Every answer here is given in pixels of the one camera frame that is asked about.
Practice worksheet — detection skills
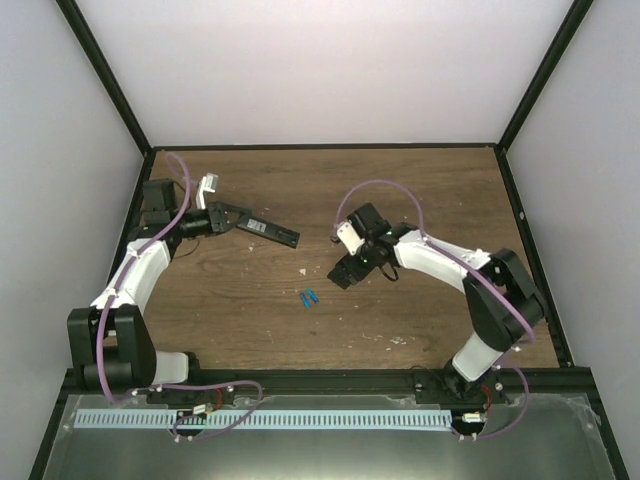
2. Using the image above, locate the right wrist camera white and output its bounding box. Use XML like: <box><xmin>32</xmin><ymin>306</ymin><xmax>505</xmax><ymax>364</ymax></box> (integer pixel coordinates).
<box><xmin>331</xmin><ymin>220</ymin><xmax>365</xmax><ymax>256</ymax></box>

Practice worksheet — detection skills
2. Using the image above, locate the metal front plate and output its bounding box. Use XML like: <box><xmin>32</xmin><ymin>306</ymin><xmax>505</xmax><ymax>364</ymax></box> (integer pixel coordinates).
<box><xmin>42</xmin><ymin>394</ymin><xmax>626</xmax><ymax>479</ymax></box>

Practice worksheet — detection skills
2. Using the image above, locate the black frame post right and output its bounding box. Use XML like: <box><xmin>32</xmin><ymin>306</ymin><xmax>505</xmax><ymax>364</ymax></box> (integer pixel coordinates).
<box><xmin>497</xmin><ymin>0</ymin><xmax>594</xmax><ymax>151</ymax></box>

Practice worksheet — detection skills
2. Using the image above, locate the black remote control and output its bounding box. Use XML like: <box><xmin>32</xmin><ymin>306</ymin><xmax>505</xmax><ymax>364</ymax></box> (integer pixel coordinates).
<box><xmin>237</xmin><ymin>215</ymin><xmax>300</xmax><ymax>249</ymax></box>

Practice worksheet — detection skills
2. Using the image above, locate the black battery cover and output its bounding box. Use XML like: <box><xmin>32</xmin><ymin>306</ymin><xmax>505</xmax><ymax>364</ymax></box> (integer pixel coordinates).
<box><xmin>327</xmin><ymin>265</ymin><xmax>360</xmax><ymax>290</ymax></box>

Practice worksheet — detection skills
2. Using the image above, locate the blue battery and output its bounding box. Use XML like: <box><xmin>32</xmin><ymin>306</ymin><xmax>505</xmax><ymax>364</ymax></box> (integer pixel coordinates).
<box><xmin>299</xmin><ymin>292</ymin><xmax>311</xmax><ymax>308</ymax></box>
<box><xmin>307</xmin><ymin>289</ymin><xmax>319</xmax><ymax>304</ymax></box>

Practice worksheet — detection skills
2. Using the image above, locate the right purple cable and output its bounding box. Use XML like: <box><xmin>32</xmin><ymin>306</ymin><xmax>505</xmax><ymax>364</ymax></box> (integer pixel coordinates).
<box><xmin>333</xmin><ymin>179</ymin><xmax>537</xmax><ymax>441</ymax></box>

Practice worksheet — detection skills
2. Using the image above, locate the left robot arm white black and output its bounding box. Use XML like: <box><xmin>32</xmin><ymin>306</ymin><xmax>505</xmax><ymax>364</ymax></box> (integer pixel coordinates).
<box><xmin>67</xmin><ymin>173</ymin><xmax>250</xmax><ymax>404</ymax></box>

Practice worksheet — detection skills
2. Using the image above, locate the black frame post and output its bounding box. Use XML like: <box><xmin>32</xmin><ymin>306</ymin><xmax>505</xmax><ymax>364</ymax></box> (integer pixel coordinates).
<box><xmin>55</xmin><ymin>0</ymin><xmax>152</xmax><ymax>157</ymax></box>
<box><xmin>497</xmin><ymin>0</ymin><xmax>594</xmax><ymax>151</ymax></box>

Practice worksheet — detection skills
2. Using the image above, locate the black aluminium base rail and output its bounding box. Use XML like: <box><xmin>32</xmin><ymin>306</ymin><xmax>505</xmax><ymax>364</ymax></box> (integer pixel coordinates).
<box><xmin>148</xmin><ymin>367</ymin><xmax>598</xmax><ymax>407</ymax></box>

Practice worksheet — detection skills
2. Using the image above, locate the black frame post left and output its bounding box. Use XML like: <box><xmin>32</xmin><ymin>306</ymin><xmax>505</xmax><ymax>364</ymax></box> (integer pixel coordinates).
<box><xmin>55</xmin><ymin>0</ymin><xmax>152</xmax><ymax>157</ymax></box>

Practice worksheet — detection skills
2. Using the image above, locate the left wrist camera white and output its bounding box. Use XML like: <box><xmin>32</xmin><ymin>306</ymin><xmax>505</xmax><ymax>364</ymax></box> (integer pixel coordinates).
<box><xmin>195</xmin><ymin>173</ymin><xmax>219</xmax><ymax>210</ymax></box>

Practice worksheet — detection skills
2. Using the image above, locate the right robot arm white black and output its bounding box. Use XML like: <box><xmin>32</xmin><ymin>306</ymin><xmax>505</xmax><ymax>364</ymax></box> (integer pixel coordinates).
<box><xmin>327</xmin><ymin>203</ymin><xmax>547</xmax><ymax>403</ymax></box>

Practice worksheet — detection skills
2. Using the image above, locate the light blue slotted cable duct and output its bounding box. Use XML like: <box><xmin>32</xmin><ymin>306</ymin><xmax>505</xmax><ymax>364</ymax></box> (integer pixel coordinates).
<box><xmin>73</xmin><ymin>409</ymin><xmax>452</xmax><ymax>431</ymax></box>

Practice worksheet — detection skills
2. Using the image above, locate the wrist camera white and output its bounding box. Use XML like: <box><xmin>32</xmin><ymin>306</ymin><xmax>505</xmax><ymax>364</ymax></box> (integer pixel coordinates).
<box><xmin>331</xmin><ymin>220</ymin><xmax>365</xmax><ymax>256</ymax></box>
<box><xmin>195</xmin><ymin>173</ymin><xmax>219</xmax><ymax>210</ymax></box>

